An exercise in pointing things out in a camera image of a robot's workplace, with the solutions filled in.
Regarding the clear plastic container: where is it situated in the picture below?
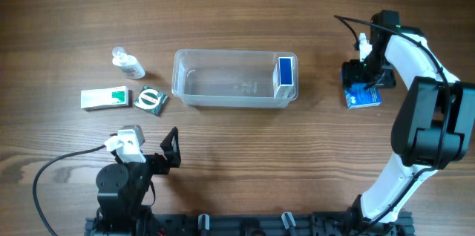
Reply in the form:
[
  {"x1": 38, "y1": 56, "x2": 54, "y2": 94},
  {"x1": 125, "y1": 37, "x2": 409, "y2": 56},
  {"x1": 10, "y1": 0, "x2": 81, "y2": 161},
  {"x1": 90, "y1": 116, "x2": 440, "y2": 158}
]
[{"x1": 171, "y1": 49, "x2": 299, "y2": 108}]

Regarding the white box with blue panel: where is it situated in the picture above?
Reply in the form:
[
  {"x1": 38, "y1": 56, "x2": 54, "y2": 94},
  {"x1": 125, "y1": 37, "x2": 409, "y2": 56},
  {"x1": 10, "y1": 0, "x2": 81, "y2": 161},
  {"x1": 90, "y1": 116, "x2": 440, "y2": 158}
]
[{"x1": 272, "y1": 57, "x2": 295, "y2": 99}]

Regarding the blue Vicks lozenge box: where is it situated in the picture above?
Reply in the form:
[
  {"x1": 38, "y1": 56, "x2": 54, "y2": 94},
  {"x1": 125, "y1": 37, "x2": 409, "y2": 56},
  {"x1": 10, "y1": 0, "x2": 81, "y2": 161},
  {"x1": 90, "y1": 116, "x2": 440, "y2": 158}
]
[{"x1": 343, "y1": 79, "x2": 381, "y2": 109}]

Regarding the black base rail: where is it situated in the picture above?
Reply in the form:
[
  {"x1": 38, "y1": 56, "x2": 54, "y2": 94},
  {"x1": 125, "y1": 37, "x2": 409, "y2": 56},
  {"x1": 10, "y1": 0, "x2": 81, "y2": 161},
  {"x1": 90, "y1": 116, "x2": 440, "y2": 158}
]
[{"x1": 84, "y1": 212, "x2": 415, "y2": 236}]

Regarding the white bottle with clear cap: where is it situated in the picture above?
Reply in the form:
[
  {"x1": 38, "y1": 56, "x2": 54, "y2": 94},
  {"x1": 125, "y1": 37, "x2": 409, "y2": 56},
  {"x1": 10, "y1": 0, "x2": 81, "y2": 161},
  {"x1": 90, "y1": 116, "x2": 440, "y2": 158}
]
[{"x1": 112, "y1": 47, "x2": 145, "y2": 79}]

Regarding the green Zam-Buk ointment box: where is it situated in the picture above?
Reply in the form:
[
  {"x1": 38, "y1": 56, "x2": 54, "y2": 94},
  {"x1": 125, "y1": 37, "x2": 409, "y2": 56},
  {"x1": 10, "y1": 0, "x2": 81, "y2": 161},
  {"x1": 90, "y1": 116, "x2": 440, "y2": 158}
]
[{"x1": 134, "y1": 85, "x2": 168, "y2": 117}]

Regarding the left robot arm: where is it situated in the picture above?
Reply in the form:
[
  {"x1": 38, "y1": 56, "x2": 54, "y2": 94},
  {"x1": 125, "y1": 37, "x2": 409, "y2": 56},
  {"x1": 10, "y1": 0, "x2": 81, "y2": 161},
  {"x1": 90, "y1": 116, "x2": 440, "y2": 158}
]
[{"x1": 90, "y1": 125, "x2": 181, "y2": 235}]

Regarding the white green Panadol box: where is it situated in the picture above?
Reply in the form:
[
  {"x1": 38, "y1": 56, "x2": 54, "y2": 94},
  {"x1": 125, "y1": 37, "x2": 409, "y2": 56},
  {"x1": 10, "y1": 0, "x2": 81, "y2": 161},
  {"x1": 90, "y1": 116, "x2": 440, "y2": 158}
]
[{"x1": 80, "y1": 86, "x2": 129, "y2": 111}]

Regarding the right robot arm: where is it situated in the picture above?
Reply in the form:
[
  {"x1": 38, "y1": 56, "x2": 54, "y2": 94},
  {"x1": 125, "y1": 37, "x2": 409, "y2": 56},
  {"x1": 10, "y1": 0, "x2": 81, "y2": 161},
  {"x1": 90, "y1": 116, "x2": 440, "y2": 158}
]
[{"x1": 341, "y1": 10, "x2": 474, "y2": 235}]

